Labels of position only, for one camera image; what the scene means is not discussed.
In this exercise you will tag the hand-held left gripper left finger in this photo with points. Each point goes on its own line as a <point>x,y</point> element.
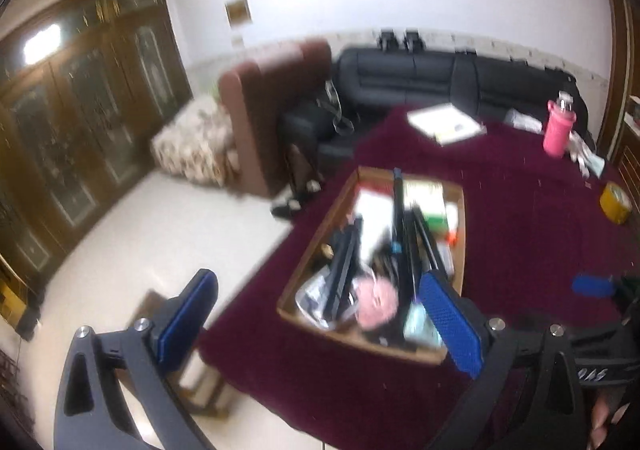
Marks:
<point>187,325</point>

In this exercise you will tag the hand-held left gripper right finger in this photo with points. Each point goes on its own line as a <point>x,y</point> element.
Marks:
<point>450,325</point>

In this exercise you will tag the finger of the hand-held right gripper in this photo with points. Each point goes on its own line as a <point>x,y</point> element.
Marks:
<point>592,285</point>

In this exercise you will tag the clear plastic bag pink contents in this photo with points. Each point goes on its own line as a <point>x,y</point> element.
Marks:
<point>375,297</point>

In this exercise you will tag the cardboard box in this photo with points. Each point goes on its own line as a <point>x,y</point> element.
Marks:
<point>336,212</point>

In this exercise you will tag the person's right hand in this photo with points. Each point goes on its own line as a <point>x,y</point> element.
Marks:
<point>602,422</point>

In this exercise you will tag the small teal item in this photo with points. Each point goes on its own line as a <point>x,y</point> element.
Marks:
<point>420,325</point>

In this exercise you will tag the wooden stool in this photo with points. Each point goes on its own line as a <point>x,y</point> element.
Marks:
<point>210,390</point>

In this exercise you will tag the yellow-brown tape roll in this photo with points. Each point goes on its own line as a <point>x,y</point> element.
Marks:
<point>615,205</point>

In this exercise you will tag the thin black stick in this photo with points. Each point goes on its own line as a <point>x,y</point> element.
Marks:
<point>425,240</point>

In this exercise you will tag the small orange item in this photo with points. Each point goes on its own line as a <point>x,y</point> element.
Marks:
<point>452,236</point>

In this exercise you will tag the thick black marker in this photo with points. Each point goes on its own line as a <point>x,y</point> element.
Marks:
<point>345,270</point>

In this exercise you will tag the green and white box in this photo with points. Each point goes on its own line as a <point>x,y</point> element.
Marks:
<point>430,200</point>

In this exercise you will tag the white crumpled cloth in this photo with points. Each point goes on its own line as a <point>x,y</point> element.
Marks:
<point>587,157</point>

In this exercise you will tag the wooden cabinet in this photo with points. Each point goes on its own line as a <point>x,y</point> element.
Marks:
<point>631,155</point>

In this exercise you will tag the white flat box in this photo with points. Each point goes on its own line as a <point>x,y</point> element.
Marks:
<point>372,210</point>

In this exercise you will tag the pink covered bottle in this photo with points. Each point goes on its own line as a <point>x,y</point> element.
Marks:
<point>557,130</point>

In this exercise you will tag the white paper slip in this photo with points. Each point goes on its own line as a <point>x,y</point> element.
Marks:
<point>522,120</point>

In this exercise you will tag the floral blanket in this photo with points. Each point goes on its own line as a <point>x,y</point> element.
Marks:
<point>195,145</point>

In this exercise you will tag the white notebook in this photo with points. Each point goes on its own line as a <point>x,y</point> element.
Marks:
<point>440,122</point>

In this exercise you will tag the dark wooden glass door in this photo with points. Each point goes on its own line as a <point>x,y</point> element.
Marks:
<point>85,130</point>

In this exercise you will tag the brown armchair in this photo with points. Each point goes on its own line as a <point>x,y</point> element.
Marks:
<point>270,105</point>

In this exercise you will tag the black leather sofa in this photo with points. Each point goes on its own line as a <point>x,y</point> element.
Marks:
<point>400,75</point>

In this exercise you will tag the small black device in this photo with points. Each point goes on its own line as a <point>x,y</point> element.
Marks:
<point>414,40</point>
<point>387,40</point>

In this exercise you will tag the wooden doorway frame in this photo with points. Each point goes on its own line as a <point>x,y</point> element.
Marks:
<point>622,55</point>

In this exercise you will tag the yellow wall plaque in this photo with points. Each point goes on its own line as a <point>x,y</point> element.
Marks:
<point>237,11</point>

